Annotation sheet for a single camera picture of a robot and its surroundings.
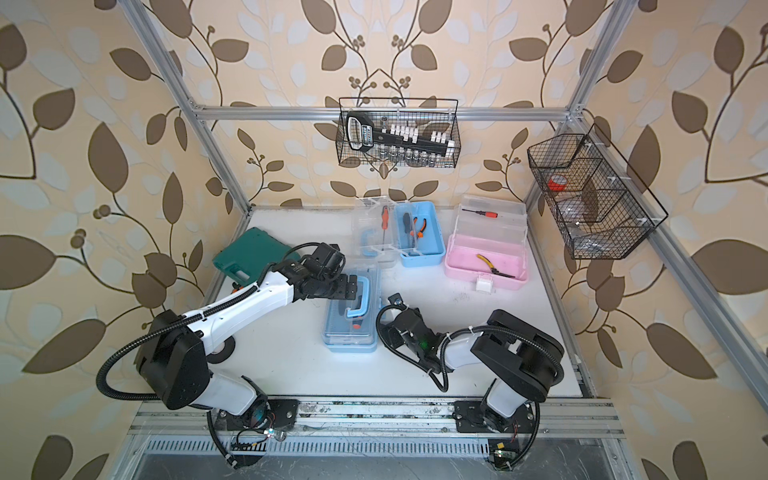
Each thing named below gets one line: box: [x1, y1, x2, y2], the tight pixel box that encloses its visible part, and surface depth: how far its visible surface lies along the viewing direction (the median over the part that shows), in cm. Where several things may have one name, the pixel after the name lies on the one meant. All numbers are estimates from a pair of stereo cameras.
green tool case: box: [212, 227, 301, 287], surface depth 106 cm
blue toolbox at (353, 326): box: [323, 262, 381, 353], surface depth 82 cm
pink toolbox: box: [444, 194, 529, 292], surface depth 104 cm
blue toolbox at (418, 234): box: [394, 201, 446, 268], surface depth 114 cm
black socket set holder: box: [347, 112, 455, 156], surface depth 85 cm
